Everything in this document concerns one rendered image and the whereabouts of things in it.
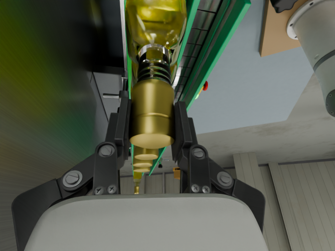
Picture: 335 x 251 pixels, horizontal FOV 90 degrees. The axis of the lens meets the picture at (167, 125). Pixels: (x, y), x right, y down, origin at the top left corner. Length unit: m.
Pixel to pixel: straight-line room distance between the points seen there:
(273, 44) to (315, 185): 7.22
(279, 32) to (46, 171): 0.65
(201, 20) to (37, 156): 0.37
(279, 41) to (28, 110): 0.65
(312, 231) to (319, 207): 0.78
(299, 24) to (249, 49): 0.15
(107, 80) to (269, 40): 0.51
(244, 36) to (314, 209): 7.25
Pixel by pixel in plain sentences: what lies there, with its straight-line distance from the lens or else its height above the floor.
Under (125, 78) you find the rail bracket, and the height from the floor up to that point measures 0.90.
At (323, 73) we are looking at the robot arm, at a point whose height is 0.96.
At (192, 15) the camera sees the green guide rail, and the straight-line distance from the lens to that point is 0.30.
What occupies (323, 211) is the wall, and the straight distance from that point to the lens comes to 7.72.
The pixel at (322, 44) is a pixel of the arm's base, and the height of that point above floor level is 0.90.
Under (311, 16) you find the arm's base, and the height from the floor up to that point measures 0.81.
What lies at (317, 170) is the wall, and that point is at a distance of 7.84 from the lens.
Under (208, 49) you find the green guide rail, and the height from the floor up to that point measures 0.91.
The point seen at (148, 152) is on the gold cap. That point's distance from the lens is 0.23.
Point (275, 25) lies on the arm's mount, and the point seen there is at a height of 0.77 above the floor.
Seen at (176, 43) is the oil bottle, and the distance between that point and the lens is 0.17.
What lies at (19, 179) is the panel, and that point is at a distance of 0.22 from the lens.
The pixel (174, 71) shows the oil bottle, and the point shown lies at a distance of 0.21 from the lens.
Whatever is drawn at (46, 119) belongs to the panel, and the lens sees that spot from 0.24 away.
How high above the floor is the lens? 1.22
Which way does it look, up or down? 24 degrees down
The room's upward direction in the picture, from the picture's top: 179 degrees clockwise
